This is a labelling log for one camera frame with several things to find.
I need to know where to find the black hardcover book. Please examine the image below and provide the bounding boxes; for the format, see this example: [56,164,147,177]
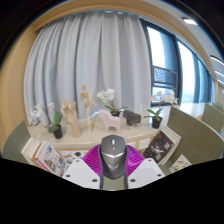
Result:
[142,130,175,164]

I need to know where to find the white doodle sticker sheet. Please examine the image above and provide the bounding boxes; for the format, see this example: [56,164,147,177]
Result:
[60,149,89,168]

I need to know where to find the light grey curtain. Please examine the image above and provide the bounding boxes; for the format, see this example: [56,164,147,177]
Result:
[23,9,153,126]

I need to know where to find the dark framed window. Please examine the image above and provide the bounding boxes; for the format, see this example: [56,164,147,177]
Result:
[139,18,218,108]

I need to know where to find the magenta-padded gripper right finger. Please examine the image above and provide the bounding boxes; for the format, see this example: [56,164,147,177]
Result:
[124,145,167,190]

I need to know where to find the olive green desk partition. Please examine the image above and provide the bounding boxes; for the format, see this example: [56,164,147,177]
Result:
[1,120,31,164]
[165,105,224,168]

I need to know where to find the dark grey horse figurine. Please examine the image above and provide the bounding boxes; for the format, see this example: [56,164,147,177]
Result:
[122,109,142,127]

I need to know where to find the wooden hand model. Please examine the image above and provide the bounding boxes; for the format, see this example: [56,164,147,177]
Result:
[60,100,82,139]

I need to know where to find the white orchid in black pot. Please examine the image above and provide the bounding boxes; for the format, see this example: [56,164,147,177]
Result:
[96,88,128,118]
[28,102,64,140]
[143,89,180,130]

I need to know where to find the ceiling lights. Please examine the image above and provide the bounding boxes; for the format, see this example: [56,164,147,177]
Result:
[181,15,224,88]

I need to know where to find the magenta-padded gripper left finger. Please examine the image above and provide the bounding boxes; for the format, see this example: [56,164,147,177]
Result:
[62,143,103,190]

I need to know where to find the wooden mannequin figure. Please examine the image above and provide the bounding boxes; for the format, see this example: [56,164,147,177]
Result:
[79,83,98,132]

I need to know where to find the pink horse figurine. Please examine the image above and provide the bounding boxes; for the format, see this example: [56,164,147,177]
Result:
[98,109,122,133]

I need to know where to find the dark grey computer mouse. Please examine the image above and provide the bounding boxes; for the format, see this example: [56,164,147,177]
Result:
[98,134,130,181]

